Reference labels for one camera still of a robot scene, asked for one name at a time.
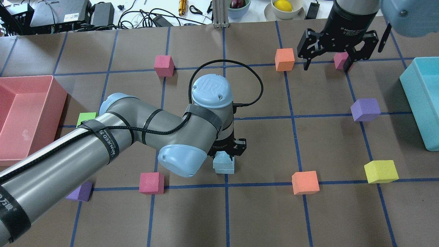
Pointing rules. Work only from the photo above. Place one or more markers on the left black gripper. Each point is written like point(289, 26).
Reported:
point(229, 145)

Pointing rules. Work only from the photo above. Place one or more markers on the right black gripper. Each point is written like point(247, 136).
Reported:
point(347, 21)

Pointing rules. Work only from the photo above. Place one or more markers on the light blue foam block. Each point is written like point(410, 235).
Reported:
point(222, 157)
point(225, 169)

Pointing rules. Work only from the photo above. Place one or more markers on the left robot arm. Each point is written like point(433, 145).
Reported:
point(34, 185)

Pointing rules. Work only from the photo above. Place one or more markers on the magenta foam block far corner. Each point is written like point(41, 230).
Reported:
point(340, 59)

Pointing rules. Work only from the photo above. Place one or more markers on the orange foam block far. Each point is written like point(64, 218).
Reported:
point(284, 59)

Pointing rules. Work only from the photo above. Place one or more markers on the black power adapter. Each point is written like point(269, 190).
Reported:
point(312, 10)

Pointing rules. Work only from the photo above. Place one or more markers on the purple foam block right side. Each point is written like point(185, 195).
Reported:
point(365, 109)

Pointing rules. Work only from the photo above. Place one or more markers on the purple foam block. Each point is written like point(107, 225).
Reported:
point(82, 193)
point(365, 109)

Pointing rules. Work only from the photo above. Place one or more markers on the yellow lemon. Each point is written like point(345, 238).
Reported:
point(283, 5)

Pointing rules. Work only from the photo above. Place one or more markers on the cream bowl with lemon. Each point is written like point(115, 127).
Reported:
point(271, 13)

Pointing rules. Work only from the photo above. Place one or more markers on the orange foam block near base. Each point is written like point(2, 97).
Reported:
point(305, 183)

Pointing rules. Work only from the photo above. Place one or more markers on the magenta foam block near base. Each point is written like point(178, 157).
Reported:
point(152, 183)

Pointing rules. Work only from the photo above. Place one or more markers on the cyan plastic bin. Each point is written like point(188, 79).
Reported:
point(420, 82)

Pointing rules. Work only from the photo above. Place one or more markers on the green bowl with eggplant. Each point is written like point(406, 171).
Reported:
point(238, 8)

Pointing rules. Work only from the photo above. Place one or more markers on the magenta foam block far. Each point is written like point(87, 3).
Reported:
point(164, 66)

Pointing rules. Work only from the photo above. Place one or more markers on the yellow foam block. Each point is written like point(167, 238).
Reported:
point(381, 172)

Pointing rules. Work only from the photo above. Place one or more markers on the scissors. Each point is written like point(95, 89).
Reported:
point(196, 11)

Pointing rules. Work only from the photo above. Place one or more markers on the gold cylinder tool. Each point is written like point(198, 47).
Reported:
point(182, 7)

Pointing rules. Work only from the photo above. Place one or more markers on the green foam block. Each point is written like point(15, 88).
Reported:
point(85, 116)

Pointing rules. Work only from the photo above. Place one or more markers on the purple foam block left side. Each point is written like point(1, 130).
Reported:
point(82, 193)

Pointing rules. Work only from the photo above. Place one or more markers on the pink plastic bin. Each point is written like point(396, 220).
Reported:
point(31, 108)

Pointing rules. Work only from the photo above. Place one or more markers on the aluminium frame post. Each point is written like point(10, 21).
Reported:
point(220, 14)

